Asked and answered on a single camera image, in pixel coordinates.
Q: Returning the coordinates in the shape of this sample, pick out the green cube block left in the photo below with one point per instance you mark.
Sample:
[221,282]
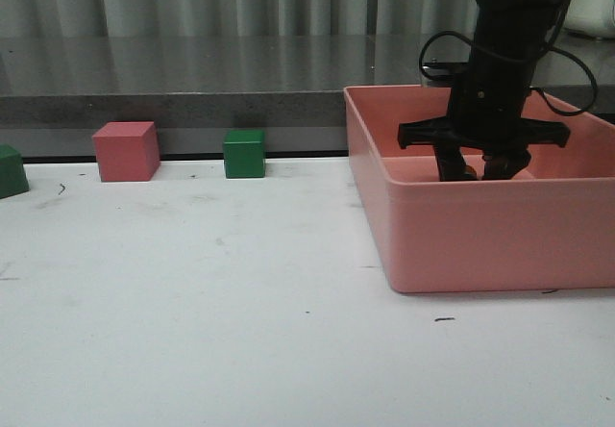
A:
[13,179]

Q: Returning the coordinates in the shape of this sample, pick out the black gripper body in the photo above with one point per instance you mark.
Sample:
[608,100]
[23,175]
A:
[485,112]

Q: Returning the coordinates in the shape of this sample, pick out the pink plastic bin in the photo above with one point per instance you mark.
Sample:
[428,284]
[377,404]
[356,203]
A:
[550,227]

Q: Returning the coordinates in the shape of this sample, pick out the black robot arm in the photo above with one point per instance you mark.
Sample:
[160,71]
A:
[510,31]

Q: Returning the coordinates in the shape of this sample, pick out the yellow push button switch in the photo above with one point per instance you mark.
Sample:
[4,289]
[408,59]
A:
[469,174]

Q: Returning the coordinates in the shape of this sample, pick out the green cube block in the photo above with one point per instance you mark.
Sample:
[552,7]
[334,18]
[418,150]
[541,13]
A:
[244,154]
[13,179]

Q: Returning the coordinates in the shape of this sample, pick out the pink cube block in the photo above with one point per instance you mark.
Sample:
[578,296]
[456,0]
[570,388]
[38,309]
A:
[127,151]

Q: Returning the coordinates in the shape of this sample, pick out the white appliance in background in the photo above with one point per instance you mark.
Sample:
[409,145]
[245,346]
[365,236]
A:
[592,18]

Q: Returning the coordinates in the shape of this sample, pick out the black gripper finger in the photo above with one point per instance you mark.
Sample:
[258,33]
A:
[505,165]
[450,163]

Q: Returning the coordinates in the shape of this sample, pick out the grey curtain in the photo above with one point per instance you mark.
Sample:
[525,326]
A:
[232,18]

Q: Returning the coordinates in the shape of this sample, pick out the green cube block centre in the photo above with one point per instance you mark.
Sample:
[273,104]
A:
[244,154]

